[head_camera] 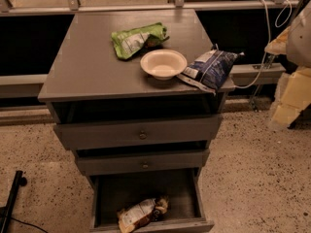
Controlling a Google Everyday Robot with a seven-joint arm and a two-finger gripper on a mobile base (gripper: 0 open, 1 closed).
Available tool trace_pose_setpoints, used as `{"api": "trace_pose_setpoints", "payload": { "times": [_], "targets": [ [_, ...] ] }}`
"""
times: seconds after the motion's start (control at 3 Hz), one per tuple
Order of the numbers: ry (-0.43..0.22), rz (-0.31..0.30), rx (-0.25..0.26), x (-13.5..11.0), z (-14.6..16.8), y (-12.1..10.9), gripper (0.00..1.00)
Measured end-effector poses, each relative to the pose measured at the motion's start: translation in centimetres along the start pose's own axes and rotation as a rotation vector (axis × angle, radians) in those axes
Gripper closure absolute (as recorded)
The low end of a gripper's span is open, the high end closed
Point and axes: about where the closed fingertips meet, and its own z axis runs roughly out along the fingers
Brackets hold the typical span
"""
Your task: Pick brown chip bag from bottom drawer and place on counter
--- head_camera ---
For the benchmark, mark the brown chip bag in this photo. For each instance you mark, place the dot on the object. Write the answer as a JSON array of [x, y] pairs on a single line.
[[141, 214]]

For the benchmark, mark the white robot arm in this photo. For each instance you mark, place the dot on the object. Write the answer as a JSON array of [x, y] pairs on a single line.
[[293, 93]]

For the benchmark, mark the grey wooden drawer cabinet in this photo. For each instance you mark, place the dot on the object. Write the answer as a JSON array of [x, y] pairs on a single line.
[[198, 104]]

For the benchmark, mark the grey middle drawer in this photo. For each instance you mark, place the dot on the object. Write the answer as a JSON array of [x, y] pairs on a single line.
[[142, 162]]

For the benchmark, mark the blue chip bag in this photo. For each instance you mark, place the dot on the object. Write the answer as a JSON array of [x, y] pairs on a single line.
[[210, 70]]

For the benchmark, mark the green chip bag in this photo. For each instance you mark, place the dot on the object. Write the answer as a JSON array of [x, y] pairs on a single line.
[[128, 42]]

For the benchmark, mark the grey open bottom drawer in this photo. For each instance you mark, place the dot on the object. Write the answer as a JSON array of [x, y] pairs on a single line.
[[113, 193]]

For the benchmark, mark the grey top drawer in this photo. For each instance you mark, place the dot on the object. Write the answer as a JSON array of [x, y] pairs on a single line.
[[112, 134]]

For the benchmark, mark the white paper bowl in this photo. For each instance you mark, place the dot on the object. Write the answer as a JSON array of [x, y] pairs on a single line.
[[163, 64]]

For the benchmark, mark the black stand leg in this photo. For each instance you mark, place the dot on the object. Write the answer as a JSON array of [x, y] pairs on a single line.
[[6, 211]]

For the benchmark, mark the metal railing frame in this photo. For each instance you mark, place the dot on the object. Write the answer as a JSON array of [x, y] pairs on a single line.
[[129, 6]]

